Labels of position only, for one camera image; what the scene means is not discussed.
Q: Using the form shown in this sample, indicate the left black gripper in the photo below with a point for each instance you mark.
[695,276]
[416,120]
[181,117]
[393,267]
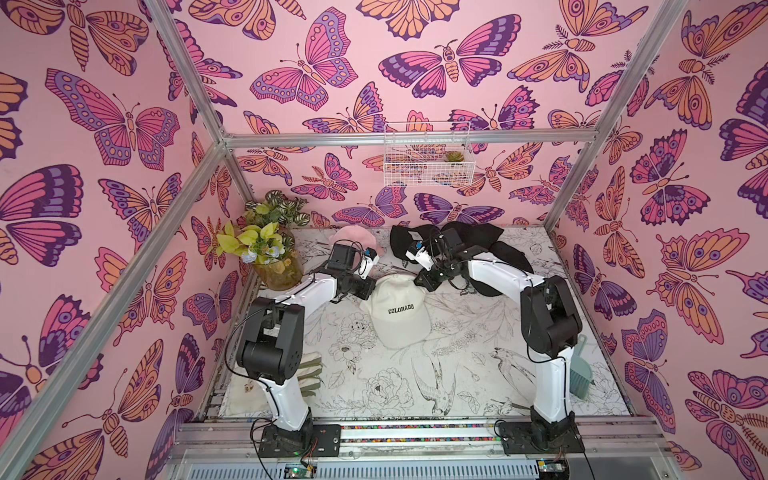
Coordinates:
[368,285]

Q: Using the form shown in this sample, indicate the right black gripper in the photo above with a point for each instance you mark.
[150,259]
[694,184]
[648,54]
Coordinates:
[429,278]

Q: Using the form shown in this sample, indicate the pink cap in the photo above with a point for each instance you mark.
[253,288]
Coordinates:
[354,233]

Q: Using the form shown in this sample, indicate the white Colorado cap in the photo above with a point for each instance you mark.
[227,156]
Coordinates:
[398,311]

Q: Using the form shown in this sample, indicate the black cap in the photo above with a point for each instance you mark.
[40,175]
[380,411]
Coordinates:
[406,242]
[508,254]
[483,235]

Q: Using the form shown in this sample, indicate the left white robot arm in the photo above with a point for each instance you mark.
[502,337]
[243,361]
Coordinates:
[270,348]

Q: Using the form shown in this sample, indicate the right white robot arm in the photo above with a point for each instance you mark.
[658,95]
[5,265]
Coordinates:
[550,321]

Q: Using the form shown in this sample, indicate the black cap back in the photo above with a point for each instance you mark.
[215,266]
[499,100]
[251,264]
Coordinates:
[483,235]

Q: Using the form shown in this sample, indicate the amber vase with flowers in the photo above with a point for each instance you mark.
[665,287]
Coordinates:
[262,239]

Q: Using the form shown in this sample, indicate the small green succulent plant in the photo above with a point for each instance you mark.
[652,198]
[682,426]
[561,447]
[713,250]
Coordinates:
[454,156]

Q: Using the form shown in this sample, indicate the green dustpan brush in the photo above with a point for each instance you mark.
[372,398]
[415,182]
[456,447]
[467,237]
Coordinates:
[581,374]

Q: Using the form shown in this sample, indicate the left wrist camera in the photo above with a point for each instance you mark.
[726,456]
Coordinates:
[368,260]

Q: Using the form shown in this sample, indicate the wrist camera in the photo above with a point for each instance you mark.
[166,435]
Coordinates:
[368,260]
[417,252]

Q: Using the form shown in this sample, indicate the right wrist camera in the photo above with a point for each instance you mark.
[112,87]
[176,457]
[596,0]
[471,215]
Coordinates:
[417,252]

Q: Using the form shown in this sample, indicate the white wire basket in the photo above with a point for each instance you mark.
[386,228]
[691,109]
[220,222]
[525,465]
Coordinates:
[417,158]

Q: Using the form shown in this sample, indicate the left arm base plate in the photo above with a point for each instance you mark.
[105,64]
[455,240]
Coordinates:
[300,441]

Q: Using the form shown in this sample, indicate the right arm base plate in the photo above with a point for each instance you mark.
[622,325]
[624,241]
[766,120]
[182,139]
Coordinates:
[537,436]

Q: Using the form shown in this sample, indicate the aluminium front rail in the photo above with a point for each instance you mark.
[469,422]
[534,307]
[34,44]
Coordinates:
[591,437]

